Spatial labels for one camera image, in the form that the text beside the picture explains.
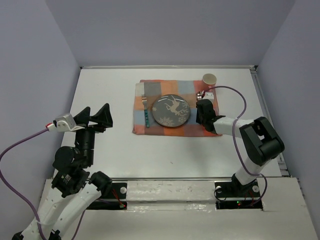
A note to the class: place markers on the orange grey checkered cloth napkin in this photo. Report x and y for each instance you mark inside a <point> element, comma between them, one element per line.
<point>155,88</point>

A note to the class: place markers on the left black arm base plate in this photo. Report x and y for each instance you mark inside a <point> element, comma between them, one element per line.
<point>114,200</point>

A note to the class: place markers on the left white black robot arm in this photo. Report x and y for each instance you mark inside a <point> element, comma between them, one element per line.
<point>73,188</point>

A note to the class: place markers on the dark round deer plate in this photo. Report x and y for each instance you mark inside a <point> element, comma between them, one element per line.
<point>171,111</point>

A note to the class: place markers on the spoon with teal handle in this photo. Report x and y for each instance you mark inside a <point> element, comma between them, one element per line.
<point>199,95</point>

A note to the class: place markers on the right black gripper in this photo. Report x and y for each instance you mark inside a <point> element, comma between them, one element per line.
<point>198,119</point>

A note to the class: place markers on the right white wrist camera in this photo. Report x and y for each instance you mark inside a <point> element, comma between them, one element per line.
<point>208,95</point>

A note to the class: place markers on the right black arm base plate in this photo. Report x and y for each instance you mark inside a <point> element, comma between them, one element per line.
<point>229,199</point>

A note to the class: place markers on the aluminium table edge rail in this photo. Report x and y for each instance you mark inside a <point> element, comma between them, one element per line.
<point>250,67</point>

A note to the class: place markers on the white front cover panel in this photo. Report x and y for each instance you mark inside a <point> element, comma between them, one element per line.
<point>284,216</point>

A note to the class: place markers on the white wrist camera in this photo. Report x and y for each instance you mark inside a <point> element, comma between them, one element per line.
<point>208,95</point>
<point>63,123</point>

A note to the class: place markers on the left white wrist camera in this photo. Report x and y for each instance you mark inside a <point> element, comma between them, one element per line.
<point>63,123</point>

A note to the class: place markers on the fork with teal handle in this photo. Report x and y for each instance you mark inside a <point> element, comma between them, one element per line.
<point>145,105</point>

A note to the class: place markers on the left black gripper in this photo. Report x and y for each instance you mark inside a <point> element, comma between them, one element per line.
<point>103,116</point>

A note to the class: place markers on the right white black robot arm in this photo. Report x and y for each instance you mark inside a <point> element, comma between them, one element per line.
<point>256,144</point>

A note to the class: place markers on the red white paper cup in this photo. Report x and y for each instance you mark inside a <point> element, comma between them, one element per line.
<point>208,81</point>

